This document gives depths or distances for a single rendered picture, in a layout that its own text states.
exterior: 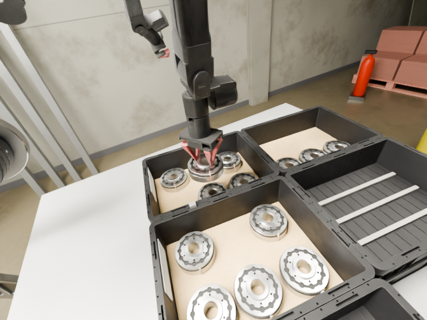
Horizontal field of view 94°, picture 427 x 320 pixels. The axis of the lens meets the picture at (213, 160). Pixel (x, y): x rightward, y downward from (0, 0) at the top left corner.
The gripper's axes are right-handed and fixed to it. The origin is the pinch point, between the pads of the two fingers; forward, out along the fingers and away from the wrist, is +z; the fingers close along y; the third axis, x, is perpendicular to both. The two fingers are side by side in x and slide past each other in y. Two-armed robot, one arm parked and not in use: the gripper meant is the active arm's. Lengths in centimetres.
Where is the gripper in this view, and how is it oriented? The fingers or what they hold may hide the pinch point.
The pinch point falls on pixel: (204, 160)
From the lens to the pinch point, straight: 56.9
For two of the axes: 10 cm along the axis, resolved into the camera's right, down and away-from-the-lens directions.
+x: -4.9, 5.8, -6.5
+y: -8.7, -2.5, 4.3
